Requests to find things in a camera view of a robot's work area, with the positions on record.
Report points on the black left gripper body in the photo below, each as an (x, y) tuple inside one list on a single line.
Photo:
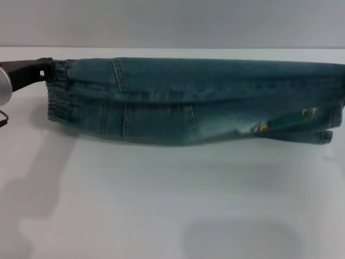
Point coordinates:
[(24, 71)]

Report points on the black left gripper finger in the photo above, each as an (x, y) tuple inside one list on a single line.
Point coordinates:
[(47, 66)]

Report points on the blue denim shorts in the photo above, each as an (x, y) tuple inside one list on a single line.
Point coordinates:
[(175, 102)]

